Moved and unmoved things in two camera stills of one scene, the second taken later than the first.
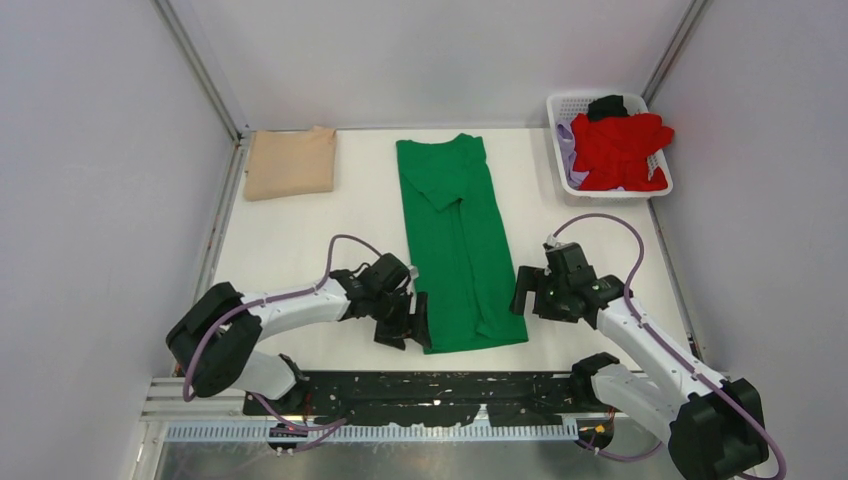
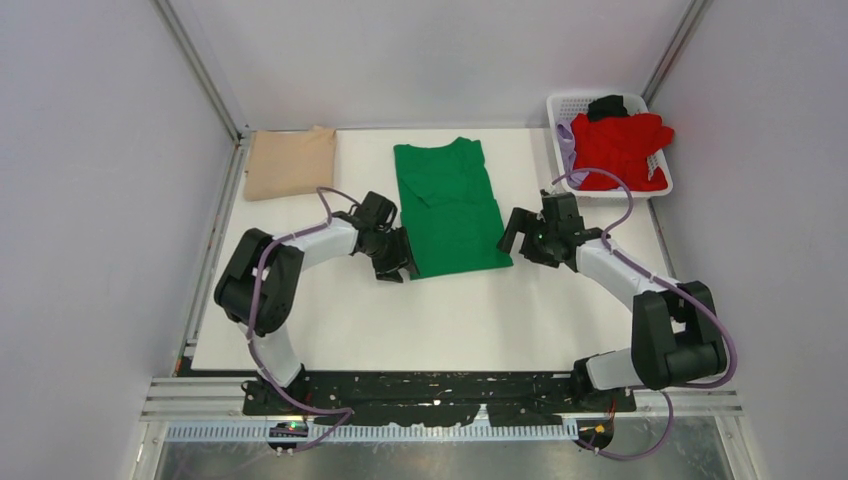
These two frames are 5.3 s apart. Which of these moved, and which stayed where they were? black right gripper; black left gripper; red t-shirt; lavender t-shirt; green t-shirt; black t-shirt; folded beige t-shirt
Moved: green t-shirt; black right gripper; black left gripper
Stayed: red t-shirt; lavender t-shirt; black t-shirt; folded beige t-shirt
